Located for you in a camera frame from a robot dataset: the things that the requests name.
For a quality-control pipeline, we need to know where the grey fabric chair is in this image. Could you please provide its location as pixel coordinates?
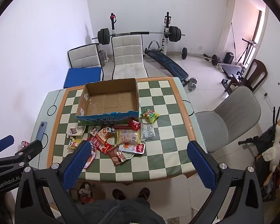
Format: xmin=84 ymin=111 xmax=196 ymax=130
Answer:
xmin=196 ymin=86 xmax=261 ymax=153

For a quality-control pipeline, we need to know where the black white plush toy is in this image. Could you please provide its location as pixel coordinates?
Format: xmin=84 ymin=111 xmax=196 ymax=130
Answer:
xmin=78 ymin=182 xmax=94 ymax=204

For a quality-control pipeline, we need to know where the white small snack box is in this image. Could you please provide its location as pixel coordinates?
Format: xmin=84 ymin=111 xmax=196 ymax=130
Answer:
xmin=68 ymin=126 xmax=86 ymax=136

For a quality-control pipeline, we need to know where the red triangular chocolate bag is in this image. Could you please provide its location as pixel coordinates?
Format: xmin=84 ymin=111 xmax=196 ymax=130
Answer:
xmin=128 ymin=119 xmax=141 ymax=131

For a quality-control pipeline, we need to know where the orange panda snack packet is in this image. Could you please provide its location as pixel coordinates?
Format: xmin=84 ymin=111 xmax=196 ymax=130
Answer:
xmin=95 ymin=126 xmax=116 ymax=143

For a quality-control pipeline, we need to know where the dark wooden chair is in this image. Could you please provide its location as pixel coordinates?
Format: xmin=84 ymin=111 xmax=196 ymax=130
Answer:
xmin=225 ymin=59 xmax=268 ymax=93

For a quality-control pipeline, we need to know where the left white padded chair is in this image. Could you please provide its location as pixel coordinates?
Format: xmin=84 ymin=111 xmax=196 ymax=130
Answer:
xmin=68 ymin=43 xmax=102 ymax=68

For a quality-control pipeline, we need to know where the yellow cartoon snack packet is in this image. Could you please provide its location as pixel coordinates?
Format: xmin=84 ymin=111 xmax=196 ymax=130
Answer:
xmin=68 ymin=137 xmax=82 ymax=150

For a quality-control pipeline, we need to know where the white grey snack packet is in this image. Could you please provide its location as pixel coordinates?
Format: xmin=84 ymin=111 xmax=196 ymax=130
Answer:
xmin=141 ymin=123 xmax=156 ymax=142

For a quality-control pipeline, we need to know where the chrome dumbbell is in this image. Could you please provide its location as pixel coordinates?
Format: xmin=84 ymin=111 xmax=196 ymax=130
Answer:
xmin=188 ymin=77 xmax=197 ymax=91

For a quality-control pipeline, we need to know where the red drink can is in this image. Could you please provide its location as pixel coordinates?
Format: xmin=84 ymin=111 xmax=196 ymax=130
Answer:
xmin=21 ymin=141 xmax=29 ymax=149

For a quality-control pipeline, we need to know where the red sausage stick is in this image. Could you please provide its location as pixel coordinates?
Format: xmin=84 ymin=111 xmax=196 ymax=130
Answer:
xmin=112 ymin=125 xmax=133 ymax=130

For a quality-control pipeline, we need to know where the floor barbell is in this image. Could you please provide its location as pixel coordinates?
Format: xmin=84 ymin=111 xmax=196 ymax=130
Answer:
xmin=181 ymin=47 xmax=218 ymax=66

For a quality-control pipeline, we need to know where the red striped snack packet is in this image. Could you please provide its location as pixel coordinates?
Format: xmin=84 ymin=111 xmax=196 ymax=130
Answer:
xmin=87 ymin=136 xmax=112 ymax=155

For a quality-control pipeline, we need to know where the colourful candy ball bag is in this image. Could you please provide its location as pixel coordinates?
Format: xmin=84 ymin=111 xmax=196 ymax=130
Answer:
xmin=141 ymin=108 xmax=160 ymax=124

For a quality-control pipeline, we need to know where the clear yellow-edged snack packet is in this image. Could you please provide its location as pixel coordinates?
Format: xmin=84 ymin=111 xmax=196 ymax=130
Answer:
xmin=116 ymin=129 xmax=141 ymax=145

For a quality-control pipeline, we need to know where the barbell on rack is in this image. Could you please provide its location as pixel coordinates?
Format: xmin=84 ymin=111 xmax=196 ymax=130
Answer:
xmin=93 ymin=13 xmax=185 ymax=56

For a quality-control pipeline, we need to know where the red white snack packet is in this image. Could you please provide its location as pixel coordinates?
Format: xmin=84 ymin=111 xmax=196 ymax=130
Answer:
xmin=119 ymin=143 xmax=146 ymax=154

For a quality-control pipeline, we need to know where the right white padded chair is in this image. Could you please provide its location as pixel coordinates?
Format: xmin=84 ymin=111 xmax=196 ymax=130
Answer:
xmin=111 ymin=34 xmax=148 ymax=79

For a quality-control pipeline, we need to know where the white padded chair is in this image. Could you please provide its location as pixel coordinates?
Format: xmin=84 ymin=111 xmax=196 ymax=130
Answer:
xmin=111 ymin=34 xmax=148 ymax=79
xmin=68 ymin=43 xmax=102 ymax=68

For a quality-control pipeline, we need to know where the brown snack packet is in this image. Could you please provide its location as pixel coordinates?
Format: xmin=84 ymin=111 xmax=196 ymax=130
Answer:
xmin=108 ymin=148 xmax=127 ymax=166

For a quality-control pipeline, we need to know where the blue smartphone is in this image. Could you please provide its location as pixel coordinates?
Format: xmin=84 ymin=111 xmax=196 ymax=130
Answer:
xmin=36 ymin=121 xmax=47 ymax=142

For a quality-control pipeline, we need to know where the white goose plush toy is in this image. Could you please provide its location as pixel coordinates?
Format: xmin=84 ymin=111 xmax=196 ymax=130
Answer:
xmin=262 ymin=119 xmax=280 ymax=173

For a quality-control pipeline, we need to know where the open cardboard box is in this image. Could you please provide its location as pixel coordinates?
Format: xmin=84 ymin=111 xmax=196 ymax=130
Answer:
xmin=76 ymin=78 xmax=139 ymax=125

